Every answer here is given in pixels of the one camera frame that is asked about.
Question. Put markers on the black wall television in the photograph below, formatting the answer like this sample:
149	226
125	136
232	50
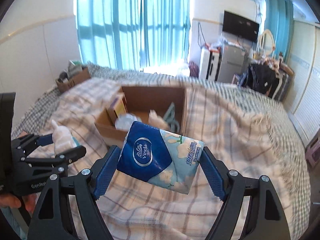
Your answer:
240	26

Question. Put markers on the silver mini fridge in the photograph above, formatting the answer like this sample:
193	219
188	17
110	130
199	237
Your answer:
232	61

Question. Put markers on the turquoise window curtain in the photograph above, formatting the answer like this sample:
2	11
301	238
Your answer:
132	34

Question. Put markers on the white louvered wardrobe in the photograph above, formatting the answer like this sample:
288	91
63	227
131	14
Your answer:
302	99

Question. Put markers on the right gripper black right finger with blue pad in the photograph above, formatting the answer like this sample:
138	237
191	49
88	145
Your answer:
265	217

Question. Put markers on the clear plastic container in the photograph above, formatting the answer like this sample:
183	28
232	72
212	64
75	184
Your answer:
124	121

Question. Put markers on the white oval vanity mirror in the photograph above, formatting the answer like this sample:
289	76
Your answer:
266	45

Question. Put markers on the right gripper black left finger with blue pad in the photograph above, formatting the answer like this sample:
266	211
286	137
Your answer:
52	218

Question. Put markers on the turquoise right curtain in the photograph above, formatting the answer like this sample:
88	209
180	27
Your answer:
279	20

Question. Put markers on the pink plastic stool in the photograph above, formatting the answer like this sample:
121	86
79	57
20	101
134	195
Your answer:
312	153

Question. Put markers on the black jacket on chair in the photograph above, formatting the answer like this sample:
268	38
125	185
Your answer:
260	78

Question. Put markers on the plaid bed quilt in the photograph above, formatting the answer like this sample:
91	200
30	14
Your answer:
248	131

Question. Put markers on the small cardboard box with clutter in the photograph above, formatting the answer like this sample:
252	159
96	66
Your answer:
75	74

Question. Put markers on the white crumpled cloth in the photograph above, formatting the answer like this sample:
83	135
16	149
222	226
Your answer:
157	121

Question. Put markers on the blue Vinda tissue pack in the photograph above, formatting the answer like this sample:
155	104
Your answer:
160	157

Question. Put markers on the person's left hand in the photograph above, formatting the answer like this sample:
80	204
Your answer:
9	200

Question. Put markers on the open cardboard box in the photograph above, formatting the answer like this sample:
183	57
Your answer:
139	101

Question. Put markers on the white appliance beside fridge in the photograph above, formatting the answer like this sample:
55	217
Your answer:
209	62

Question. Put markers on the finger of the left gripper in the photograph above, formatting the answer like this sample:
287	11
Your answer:
23	146
70	156

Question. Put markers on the white sock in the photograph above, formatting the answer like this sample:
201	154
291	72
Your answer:
62	138

